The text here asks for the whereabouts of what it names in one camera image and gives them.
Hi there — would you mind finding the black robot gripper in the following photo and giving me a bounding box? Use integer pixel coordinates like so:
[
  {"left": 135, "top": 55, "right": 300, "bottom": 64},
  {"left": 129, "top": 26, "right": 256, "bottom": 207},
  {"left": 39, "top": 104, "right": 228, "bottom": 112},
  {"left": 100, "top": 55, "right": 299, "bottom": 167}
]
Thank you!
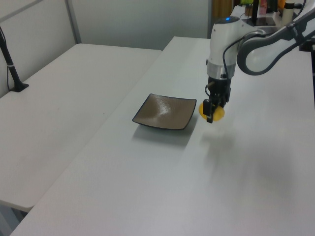
[{"left": 203, "top": 76, "right": 232, "bottom": 124}]

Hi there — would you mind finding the yellow potato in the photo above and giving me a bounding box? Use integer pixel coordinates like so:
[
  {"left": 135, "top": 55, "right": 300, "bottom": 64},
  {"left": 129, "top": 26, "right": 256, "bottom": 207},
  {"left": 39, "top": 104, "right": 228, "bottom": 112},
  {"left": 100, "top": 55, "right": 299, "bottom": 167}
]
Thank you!
[{"left": 198, "top": 104, "right": 225, "bottom": 123}]

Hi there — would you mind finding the square brown ceramic plate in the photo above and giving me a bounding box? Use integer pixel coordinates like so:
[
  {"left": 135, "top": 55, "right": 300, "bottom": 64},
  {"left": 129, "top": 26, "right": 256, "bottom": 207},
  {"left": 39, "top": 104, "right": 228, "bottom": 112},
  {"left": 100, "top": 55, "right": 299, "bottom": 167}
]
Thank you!
[{"left": 131, "top": 93, "right": 197, "bottom": 131}]

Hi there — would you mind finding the black monitor stand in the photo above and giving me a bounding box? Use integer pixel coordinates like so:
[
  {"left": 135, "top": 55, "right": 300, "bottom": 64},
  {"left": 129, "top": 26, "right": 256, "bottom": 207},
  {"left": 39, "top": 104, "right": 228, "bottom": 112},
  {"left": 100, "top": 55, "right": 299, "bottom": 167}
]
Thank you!
[{"left": 250, "top": 0, "right": 277, "bottom": 27}]

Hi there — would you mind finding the pink bottle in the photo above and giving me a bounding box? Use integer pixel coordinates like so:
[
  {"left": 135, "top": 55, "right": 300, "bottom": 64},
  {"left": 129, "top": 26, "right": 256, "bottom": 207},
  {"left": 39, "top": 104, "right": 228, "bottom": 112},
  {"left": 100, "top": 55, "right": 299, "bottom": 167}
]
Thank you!
[{"left": 258, "top": 0, "right": 268, "bottom": 15}]

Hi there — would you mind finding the white cylindrical bottle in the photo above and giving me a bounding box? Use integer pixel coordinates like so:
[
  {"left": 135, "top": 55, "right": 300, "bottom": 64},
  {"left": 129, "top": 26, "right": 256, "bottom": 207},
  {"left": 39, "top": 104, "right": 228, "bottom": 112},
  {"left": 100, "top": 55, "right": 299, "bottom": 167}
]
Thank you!
[{"left": 281, "top": 0, "right": 295, "bottom": 26}]

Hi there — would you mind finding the black pole stand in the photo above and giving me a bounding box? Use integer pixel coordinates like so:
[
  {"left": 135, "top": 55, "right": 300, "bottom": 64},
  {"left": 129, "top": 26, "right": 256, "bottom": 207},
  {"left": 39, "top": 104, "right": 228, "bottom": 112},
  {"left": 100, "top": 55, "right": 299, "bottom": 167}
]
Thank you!
[{"left": 0, "top": 26, "right": 30, "bottom": 93}]

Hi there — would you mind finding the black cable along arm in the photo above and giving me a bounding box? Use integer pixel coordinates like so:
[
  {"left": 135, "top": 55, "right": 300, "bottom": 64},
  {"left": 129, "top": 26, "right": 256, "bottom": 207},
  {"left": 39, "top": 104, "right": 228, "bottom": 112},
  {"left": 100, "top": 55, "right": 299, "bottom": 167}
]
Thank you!
[{"left": 221, "top": 34, "right": 249, "bottom": 81}]

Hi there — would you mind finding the grey partition frame post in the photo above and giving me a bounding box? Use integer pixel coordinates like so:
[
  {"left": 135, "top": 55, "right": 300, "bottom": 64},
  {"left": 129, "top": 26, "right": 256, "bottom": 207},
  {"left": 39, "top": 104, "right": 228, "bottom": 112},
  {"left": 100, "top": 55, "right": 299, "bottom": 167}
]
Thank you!
[{"left": 64, "top": 0, "right": 82, "bottom": 45}]

